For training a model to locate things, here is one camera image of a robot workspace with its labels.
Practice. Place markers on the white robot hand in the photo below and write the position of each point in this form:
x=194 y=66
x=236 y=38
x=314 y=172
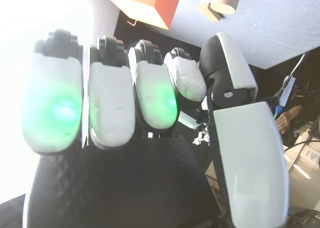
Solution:
x=112 y=188

